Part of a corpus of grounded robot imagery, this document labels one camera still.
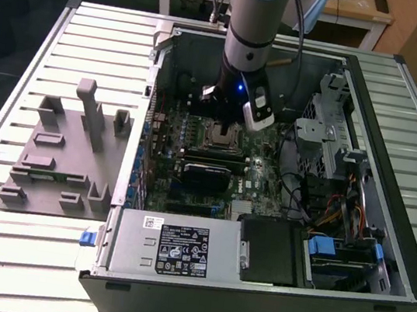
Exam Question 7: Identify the metal socket cover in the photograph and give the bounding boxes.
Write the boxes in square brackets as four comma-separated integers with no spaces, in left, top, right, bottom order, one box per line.
[202,120,246,156]

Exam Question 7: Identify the silver CPU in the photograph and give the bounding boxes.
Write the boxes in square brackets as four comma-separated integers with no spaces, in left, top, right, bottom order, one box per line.
[209,125,240,150]

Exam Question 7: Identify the CPU socket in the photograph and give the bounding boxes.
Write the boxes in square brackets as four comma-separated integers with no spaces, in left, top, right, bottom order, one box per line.
[197,117,248,159]

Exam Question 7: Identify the black graphics card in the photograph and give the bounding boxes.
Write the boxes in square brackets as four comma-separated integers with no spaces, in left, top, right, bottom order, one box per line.
[179,161,234,196]

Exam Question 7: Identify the green motherboard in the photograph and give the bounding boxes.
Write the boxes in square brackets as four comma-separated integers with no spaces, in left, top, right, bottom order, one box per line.
[137,91,318,235]

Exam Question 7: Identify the metal drive cage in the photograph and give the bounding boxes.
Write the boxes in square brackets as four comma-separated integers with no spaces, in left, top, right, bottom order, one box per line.
[287,70,381,184]

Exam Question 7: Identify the silver chipset heatsink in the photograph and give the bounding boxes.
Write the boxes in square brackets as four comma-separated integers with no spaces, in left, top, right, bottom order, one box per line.
[229,199,258,218]

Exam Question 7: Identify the black plastic shroud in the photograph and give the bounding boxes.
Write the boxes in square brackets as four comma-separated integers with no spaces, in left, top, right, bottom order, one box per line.
[231,212,308,290]

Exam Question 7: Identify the black phone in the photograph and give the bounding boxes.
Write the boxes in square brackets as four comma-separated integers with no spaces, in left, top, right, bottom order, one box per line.
[370,0,392,14]

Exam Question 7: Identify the blue disk carrier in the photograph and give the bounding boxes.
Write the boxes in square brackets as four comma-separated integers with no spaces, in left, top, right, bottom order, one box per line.
[298,234,387,298]

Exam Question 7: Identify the silver power supply unit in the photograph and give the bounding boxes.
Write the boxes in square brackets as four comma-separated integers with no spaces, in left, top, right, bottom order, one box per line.
[99,203,250,291]

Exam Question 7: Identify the grey parts rack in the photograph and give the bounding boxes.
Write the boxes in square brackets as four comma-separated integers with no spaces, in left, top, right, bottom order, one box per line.
[0,67,141,227]

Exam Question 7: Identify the green RAM stick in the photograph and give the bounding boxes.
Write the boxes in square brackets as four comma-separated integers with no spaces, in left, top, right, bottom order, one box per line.
[28,169,84,187]

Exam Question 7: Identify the blue plastic latch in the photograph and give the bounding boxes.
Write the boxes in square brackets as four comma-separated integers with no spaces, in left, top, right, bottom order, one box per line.
[370,242,385,266]
[78,224,99,249]

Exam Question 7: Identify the white and black camera box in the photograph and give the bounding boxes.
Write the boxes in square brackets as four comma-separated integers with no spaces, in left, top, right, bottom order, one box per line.
[238,84,281,136]

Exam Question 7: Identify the brass cable connector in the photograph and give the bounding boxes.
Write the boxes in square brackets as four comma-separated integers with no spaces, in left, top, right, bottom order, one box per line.
[266,56,294,70]

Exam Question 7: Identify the black braided cable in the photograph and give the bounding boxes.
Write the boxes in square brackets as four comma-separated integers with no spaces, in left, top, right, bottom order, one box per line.
[276,0,313,113]

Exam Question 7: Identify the orange and yellow wire bundle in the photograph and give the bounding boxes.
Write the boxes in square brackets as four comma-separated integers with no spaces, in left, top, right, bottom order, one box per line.
[315,172,373,235]

